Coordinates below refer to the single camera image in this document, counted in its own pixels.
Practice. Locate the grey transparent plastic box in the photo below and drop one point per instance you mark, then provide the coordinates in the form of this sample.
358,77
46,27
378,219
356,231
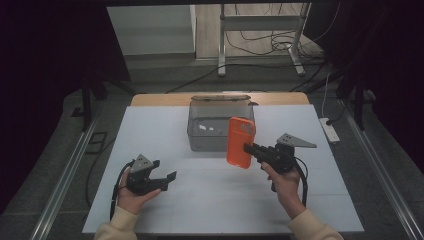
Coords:
208,133

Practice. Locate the person's left hand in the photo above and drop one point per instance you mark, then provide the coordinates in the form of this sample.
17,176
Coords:
131,200

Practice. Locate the white cabinet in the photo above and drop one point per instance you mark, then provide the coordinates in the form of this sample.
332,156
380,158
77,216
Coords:
150,30

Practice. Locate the wooden table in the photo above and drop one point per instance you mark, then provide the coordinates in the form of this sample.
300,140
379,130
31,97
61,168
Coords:
166,99

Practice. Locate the aluminium floor rail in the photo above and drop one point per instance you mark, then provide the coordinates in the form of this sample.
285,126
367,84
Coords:
63,186
383,173

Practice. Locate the person's right hand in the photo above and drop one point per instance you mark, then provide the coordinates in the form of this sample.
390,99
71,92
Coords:
286,190

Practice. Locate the white table cover sheet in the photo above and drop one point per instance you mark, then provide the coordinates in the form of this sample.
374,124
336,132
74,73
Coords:
206,200

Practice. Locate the orange phone case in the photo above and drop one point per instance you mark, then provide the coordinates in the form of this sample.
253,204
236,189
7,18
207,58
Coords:
240,143

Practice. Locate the black stand leg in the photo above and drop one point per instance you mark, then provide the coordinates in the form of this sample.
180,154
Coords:
88,103
358,106

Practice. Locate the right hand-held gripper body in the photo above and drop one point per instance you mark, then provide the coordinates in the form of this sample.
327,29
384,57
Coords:
283,155

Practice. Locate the grey metal stand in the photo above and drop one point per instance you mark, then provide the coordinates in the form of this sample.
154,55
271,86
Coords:
260,23

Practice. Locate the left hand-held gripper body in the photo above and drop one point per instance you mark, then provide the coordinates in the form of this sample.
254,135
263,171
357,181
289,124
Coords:
141,178

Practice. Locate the white power strip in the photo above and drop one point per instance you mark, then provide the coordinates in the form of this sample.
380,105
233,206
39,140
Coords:
330,130

